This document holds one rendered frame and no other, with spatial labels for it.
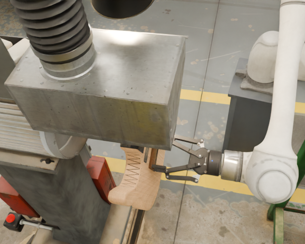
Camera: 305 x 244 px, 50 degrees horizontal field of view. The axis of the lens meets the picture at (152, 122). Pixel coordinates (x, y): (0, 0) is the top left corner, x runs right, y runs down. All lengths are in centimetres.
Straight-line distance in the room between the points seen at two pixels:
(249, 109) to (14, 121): 120
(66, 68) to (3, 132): 37
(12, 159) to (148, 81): 62
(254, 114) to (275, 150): 95
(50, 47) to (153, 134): 23
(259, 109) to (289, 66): 79
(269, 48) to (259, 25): 174
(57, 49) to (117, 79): 11
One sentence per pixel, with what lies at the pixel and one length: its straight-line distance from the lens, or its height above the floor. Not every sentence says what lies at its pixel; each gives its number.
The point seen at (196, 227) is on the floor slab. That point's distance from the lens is 204.
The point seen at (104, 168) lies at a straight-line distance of 158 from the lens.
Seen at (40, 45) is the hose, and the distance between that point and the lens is 57.
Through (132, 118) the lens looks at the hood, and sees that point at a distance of 58.
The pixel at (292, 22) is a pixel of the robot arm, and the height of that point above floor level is 135.
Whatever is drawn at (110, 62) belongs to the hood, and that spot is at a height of 153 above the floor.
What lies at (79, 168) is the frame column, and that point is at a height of 80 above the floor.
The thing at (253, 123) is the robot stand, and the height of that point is 50.
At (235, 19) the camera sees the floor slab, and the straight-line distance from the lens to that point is 331.
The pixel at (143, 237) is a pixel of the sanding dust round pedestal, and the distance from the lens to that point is 203.
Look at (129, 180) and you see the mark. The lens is 88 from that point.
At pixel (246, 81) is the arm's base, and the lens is 170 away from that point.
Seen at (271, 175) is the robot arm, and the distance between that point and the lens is 77.
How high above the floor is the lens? 193
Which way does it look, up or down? 53 degrees down
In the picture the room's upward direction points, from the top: 8 degrees counter-clockwise
